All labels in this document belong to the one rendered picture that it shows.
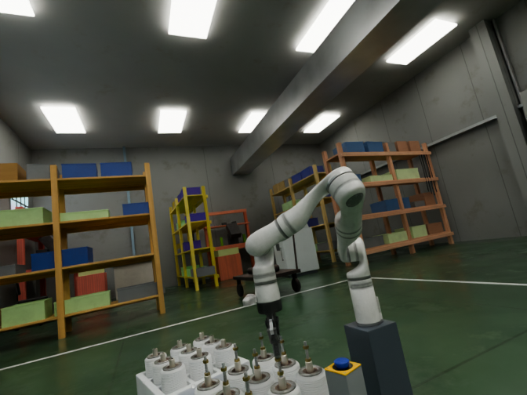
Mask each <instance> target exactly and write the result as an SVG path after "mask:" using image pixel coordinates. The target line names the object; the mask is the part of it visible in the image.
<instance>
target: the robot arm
mask: <svg viewBox="0 0 527 395"><path fill-rule="evenodd" d="M328 194H331V196H332V197H333V199H334V200H335V202H336V203H337V204H338V206H339V208H340V211H338V213H337V214H336V216H335V219H334V223H335V229H336V236H337V253H338V256H339V257H340V260H341V261H342V262H344V263H349V262H356V261H359V264H358V265H357V266H356V267H355V268H354V269H353V270H351V271H349V272H347V282H348V285H349V289H350V294H351V300H352V304H353V308H354V315H355V319H356V322H357V326H359V327H366V328H367V327H374V326H377V325H379V324H381V323H382V322H383V317H382V313H381V309H380V303H379V300H378V297H377V296H376V295H375V292H374V287H373V282H372V278H371V274H370V271H369V264H368V260H367V255H366V250H365V243H364V241H363V240H362V239H361V238H360V237H359V236H360V235H361V233H362V209H363V205H364V201H365V186H364V184H363V183H362V181H361V180H360V179H359V178H358V177H357V176H356V175H355V174H354V173H353V172H352V170H351V169H349V168H348V167H339V168H337V169H335V170H333V171H332V172H330V173H329V174H328V175H327V176H326V177H325V178H324V179H323V180H322V181H321V182H320V183H318V184H317V185H316V186H315V187H314V188H313V189H312V190H311V191H310V192H309V193H308V194H307V195H306V196H305V197H304V198H303V199H302V200H300V201H299V202H298V203H297V204H296V205H295V206H293V207H292V208H291V209H290V210H289V211H287V212H285V213H284V214H283V215H281V216H279V217H278V218H277V219H276V220H274V221H273V222H272V223H270V224H268V225H266V226H265V227H263V228H261V229H259V230H258V231H256V232H254V233H253V234H251V235H250V236H249V237H248V238H247V240H246V242H245V249H246V251H247V252H248V253H249V254H250V255H252V256H254V261H255V265H254V267H253V280H254V285H255V294H248V295H247V296H246V297H245V298H244V299H243V300H242V303H243V306H250V305H252V304H254V303H256V304H257V309H258V313H259V314H263V315H264V314H265V315H267V317H266V320H265V325H266V327H267V334H268V336H269V340H270V343H271V344H272V347H273V352H274V357H281V356H282V350H281V346H280V337H279V336H280V328H279V318H278V316H276V313H277V312H279V311H281V310H282V301H281V296H280V291H279V287H278V282H277V278H276V273H275V269H274V246H275V245H276V244H277V243H279V242H281V241H284V240H286V239H288V238H290V237H291V236H293V235H294V234H295V233H297V232H298V231H300V230H301V229H302V228H303V227H304V226H305V225H306V224H307V222H308V220H309V219H310V217H311V215H312V213H313V211H314V209H315V208H316V206H317V205H318V203H319V202H320V201H321V199H323V198H324V197H325V196H327V195H328Z"/></svg>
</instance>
